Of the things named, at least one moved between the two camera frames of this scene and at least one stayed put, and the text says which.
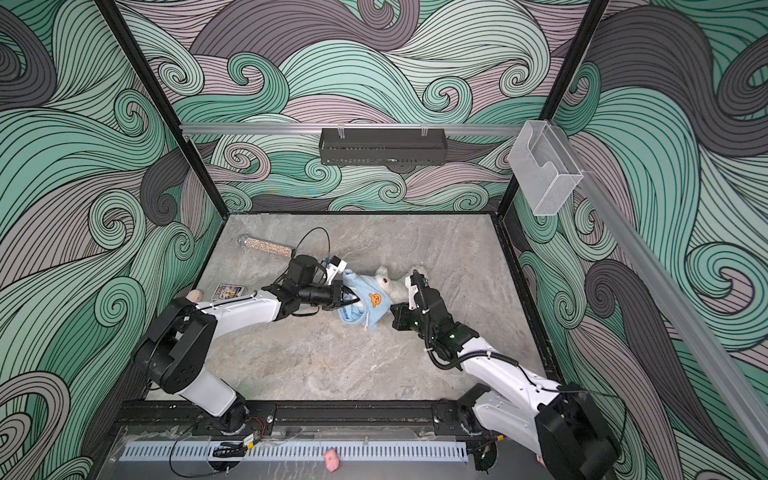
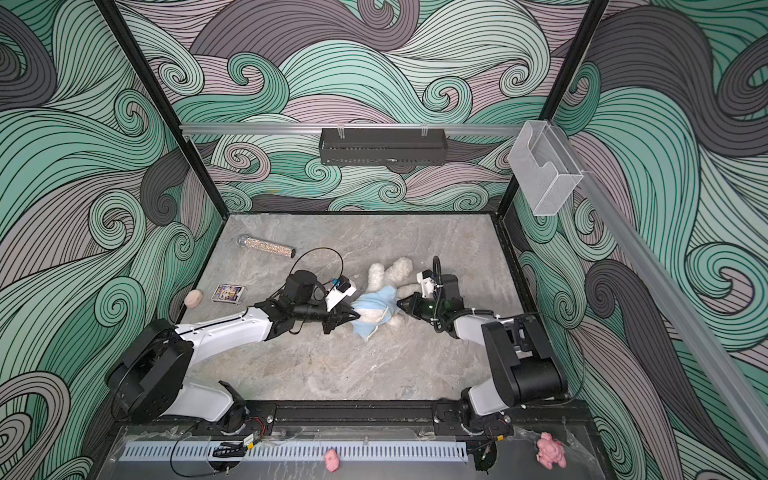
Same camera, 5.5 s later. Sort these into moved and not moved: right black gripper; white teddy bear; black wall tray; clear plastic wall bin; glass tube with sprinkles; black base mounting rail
Moved: white teddy bear; right black gripper
Not moved: clear plastic wall bin; black base mounting rail; black wall tray; glass tube with sprinkles
